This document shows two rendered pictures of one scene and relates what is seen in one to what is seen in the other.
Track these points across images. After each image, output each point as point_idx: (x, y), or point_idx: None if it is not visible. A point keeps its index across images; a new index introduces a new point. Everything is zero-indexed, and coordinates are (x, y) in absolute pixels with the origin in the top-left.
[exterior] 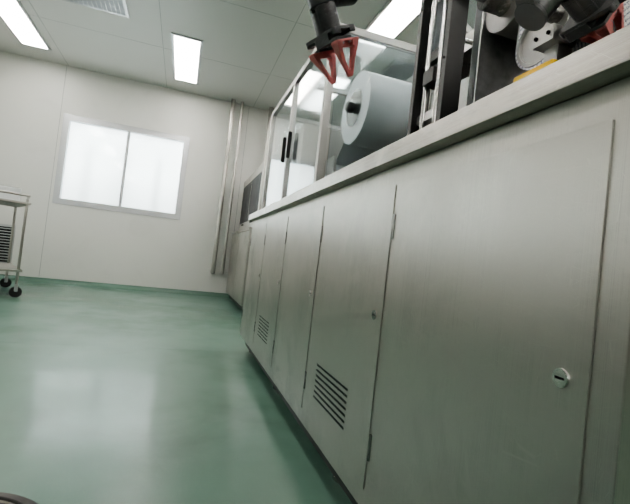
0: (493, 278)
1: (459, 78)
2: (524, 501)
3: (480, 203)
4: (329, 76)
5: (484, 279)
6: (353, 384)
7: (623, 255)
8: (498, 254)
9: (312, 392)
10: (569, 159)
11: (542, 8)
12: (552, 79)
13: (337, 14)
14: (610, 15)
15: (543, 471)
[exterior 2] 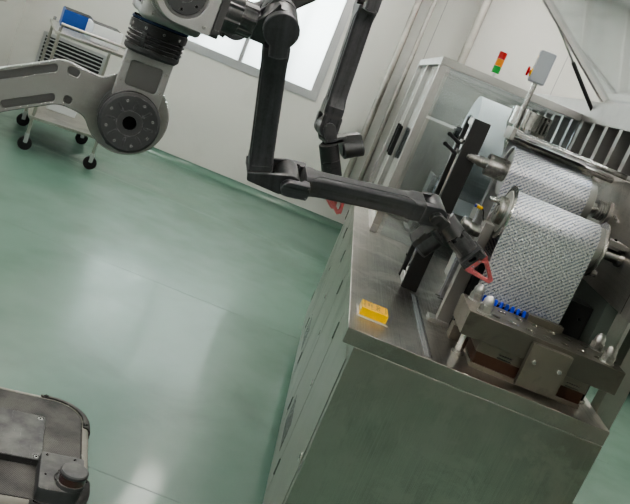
0: (319, 399)
1: None
2: (278, 503)
3: (336, 355)
4: (330, 203)
5: (319, 397)
6: (292, 423)
7: (322, 416)
8: (324, 388)
9: (287, 416)
10: (340, 363)
11: (418, 250)
12: (345, 322)
13: (338, 170)
14: (471, 264)
15: (284, 492)
